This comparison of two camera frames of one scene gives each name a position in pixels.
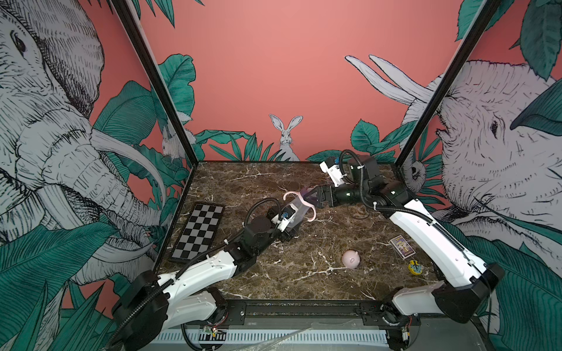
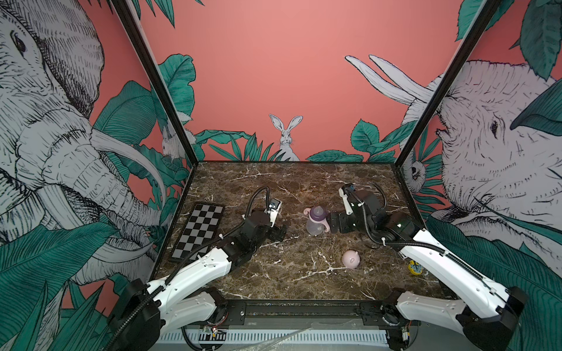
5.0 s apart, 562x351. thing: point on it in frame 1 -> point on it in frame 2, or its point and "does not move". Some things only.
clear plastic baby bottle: x=302 y=208 -> x=315 y=228
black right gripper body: x=342 y=197 -> x=345 y=224
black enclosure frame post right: x=482 y=15 does not move
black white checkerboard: x=199 y=232 does not move
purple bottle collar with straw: x=304 y=190 -> x=318 y=213
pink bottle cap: x=350 y=259 does not move
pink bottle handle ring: x=304 y=202 -> x=306 y=211
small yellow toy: x=415 y=268 does not move
